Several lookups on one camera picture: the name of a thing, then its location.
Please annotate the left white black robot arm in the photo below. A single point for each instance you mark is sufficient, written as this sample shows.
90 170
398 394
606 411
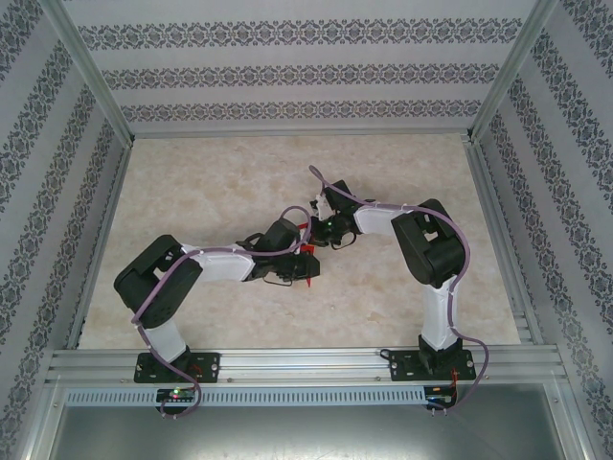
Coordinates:
220 266

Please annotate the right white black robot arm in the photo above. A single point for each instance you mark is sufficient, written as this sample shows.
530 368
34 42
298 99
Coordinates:
378 223

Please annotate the grey metal sheet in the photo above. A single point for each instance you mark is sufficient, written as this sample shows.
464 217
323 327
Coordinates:
306 436

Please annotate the aluminium back rail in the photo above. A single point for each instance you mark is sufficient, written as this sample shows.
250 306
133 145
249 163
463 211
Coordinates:
297 133

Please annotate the aluminium mounting rail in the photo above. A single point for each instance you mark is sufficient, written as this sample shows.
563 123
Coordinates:
297 364

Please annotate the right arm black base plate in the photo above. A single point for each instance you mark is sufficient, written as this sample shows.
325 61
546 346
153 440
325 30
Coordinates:
402 366

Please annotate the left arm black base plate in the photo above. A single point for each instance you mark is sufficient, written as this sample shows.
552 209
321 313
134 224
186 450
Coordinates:
208 366

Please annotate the aluminium table side rail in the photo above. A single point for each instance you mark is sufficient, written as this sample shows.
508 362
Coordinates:
500 239
102 239

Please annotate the aluminium frame post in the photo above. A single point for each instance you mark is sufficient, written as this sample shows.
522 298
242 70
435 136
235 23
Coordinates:
91 72
511 72

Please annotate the aluminium frame beam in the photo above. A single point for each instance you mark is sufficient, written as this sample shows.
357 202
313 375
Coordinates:
574 421
42 421

